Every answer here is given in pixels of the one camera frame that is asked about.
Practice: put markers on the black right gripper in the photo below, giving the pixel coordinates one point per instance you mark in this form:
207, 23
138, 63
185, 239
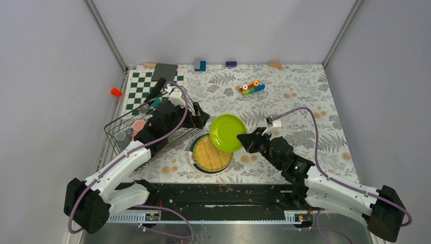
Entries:
250, 142

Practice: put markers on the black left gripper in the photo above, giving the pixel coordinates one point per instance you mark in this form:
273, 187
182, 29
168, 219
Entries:
198, 121

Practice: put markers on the lime green plastic plate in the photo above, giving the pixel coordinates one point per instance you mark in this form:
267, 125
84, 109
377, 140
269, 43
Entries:
224, 130

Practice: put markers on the white plate teal rim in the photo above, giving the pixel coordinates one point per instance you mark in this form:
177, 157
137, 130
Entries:
192, 160

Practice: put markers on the green woven rim plate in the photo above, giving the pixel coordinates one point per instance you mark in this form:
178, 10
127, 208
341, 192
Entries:
208, 158

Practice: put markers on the pink mug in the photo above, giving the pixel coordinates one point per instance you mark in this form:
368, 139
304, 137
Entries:
138, 125

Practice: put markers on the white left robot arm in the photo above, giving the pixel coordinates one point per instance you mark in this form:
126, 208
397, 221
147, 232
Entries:
90, 202

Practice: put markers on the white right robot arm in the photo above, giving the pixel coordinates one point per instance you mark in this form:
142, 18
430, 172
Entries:
381, 211

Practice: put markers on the colourful toy brick car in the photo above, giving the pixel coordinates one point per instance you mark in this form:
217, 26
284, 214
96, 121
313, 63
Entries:
251, 88

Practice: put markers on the grey and blue brick stack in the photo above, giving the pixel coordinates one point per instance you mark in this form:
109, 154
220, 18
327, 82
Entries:
199, 65

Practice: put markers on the grey studded baseplate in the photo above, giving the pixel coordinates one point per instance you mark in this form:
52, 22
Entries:
165, 71

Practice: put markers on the purple toy brick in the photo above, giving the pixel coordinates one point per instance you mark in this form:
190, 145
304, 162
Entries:
231, 64

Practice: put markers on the green white checkered board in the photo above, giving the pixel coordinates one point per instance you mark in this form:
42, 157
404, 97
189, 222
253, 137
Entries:
139, 86

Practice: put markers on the blue white patterned bowl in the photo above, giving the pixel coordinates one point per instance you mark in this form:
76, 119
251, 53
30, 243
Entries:
145, 164

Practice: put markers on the wooden block left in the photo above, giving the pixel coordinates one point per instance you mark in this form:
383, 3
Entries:
149, 65

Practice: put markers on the wooden block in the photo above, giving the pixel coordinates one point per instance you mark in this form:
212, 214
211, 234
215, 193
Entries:
276, 65
149, 65

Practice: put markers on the grey blue cup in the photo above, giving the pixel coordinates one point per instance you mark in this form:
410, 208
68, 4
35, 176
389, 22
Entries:
123, 138

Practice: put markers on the wooden block right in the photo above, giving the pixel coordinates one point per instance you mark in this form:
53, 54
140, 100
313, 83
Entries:
276, 65

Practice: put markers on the red small block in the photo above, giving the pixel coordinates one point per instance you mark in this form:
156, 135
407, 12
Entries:
115, 92

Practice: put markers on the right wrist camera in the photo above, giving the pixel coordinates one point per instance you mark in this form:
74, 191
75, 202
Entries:
272, 125

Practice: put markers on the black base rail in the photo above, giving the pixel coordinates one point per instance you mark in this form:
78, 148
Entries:
226, 202

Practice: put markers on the black wire dish rack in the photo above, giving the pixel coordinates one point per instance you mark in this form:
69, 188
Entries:
145, 113

